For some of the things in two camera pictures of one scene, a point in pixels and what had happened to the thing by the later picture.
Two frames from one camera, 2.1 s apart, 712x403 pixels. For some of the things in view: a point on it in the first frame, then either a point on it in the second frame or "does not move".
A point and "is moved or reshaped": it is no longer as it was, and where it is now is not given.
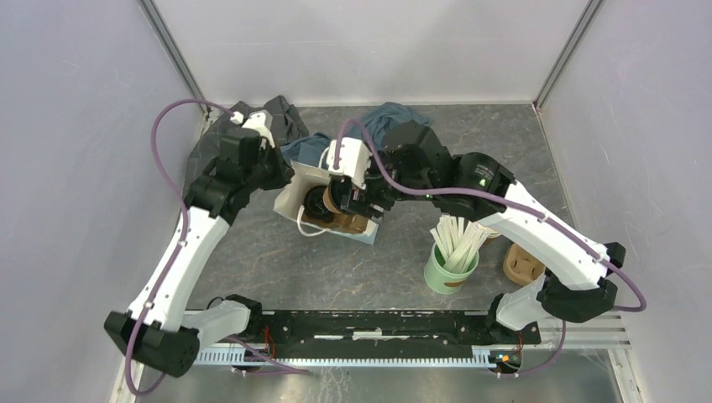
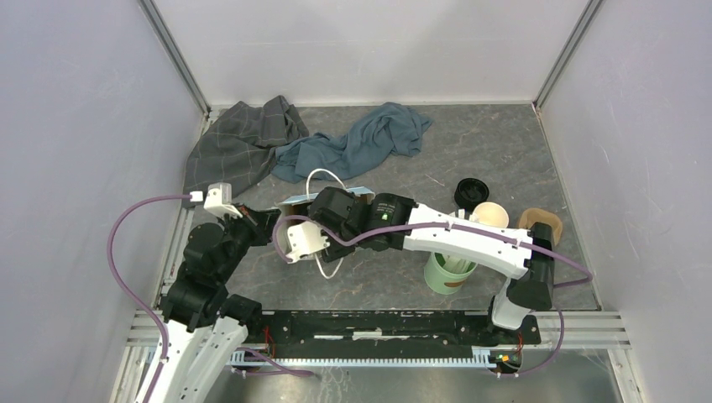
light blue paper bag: x=297 y=180 is moved or reshaped
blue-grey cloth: x=379 y=122 does not move
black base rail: x=380 y=334 does not move
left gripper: x=285 y=173 -> x=261 y=222
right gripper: x=358 y=200 -> x=336 y=249
